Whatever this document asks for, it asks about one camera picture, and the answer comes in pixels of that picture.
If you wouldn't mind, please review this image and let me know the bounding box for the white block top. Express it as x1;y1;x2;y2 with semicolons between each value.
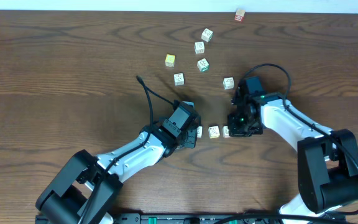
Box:
201;28;213;42

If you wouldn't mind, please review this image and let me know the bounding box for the red block at table edge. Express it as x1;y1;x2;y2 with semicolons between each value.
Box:
234;8;246;22

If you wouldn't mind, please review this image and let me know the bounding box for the white block red side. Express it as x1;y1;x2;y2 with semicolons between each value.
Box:
223;126;230;138

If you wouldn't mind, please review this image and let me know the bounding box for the white block green side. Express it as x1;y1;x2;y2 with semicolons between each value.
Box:
197;58;209;72

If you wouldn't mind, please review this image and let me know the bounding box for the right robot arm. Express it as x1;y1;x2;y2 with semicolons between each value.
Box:
227;90;358;217

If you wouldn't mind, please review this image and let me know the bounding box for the white block yellow side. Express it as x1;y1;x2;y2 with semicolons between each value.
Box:
208;126;220;139

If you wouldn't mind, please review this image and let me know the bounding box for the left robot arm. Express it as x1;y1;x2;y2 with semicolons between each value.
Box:
35;120;199;223

